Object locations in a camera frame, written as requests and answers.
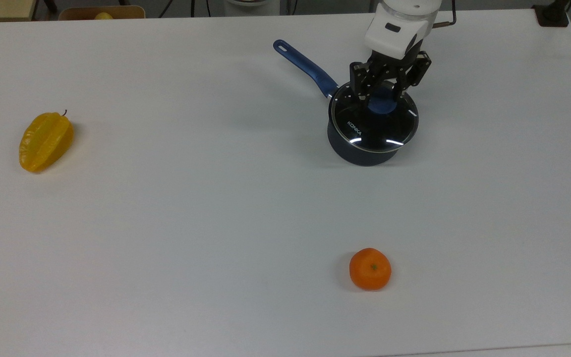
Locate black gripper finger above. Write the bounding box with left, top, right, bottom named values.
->
left=349, top=61, right=372, bottom=103
left=396, top=51, right=433, bottom=98

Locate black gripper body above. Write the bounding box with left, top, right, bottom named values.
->
left=368, top=49, right=408, bottom=86

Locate glass lid blue knob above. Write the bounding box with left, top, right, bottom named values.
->
left=329, top=81, right=419, bottom=152

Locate dark blue saucepan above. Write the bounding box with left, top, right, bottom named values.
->
left=273, top=39, right=420, bottom=167

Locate black stand base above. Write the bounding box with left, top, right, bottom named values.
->
left=533, top=0, right=571, bottom=27

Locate orange mandarin fruit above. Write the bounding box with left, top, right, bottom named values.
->
left=349, top=247, right=392, bottom=291

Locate tan cardboard box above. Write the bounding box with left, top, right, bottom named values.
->
left=58, top=5, right=146, bottom=21

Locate yellow starfruit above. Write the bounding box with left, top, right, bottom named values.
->
left=19, top=110, right=74, bottom=174

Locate brown arm cable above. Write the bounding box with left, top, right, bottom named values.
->
left=433, top=0, right=457, bottom=30

